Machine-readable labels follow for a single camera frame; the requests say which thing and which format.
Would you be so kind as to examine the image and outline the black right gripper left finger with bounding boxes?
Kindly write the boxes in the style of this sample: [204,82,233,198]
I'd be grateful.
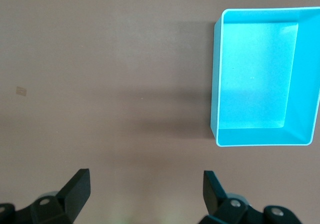
[0,168,91,224]

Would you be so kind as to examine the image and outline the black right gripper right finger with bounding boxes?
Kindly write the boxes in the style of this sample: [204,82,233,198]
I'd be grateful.
[199,170,305,224]

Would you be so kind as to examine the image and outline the blue plastic box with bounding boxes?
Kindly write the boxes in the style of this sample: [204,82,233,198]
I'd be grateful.
[209,6,320,148]

